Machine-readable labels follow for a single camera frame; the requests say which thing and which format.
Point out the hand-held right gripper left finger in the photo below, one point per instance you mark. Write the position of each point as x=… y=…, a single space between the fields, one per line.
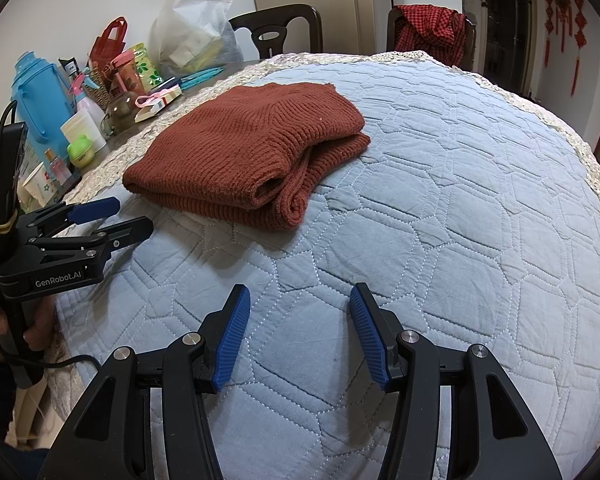
x=232 y=340

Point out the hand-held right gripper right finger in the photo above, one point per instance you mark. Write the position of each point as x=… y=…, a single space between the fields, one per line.
x=367 y=340

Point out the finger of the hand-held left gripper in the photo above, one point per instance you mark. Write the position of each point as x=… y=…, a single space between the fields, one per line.
x=130 y=230
x=97 y=208

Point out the rust red knit sweater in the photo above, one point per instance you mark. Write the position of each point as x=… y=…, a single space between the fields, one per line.
x=240 y=145

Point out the person's left hand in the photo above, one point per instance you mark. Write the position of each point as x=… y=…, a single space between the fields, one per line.
x=40 y=332

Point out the small pink bottle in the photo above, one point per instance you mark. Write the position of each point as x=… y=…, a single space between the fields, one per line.
x=59 y=167

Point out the green lidded small jar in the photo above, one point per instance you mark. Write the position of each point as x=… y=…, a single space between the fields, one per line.
x=81 y=152

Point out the white floral cup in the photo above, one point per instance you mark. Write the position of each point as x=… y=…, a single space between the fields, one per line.
x=42 y=184

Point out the white plastic container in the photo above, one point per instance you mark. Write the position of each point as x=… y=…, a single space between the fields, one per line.
x=82 y=130

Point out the glass jar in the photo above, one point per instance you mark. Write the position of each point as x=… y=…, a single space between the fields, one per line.
x=121 y=115

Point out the white spray bottle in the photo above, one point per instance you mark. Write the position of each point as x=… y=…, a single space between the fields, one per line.
x=90 y=105

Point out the blue thermos jug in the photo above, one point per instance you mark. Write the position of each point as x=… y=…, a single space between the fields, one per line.
x=42 y=105

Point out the wicker basket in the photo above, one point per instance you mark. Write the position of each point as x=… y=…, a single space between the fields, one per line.
x=100 y=91

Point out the cream box with pink ribbon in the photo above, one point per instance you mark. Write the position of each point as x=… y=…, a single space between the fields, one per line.
x=155 y=105

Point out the colourful snack packets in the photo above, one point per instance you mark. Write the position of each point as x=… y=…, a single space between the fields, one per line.
x=125 y=72

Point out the light blue quilted blanket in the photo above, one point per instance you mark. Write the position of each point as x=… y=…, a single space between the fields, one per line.
x=430 y=210

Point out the dark blue case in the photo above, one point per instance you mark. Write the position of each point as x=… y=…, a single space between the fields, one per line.
x=172 y=83

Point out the green floral snack packet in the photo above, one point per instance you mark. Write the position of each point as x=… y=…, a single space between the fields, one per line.
x=147 y=70

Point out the red gift bag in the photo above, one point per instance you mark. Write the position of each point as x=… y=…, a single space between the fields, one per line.
x=107 y=47

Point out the white plastic bag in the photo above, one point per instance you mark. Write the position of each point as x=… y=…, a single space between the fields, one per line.
x=195 y=35

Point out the dark wooden chair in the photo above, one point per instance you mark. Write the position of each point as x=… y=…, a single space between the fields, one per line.
x=300 y=20
x=470 y=40

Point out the red checked garment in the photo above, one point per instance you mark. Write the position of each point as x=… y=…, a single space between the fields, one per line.
x=425 y=27

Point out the dark glass door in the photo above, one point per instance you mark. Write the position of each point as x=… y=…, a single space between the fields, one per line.
x=510 y=30

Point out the red knot wall hanging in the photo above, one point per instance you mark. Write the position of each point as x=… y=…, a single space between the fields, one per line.
x=579 y=15
x=548 y=5

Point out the red wall ornament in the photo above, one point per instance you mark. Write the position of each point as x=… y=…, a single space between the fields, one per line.
x=562 y=5

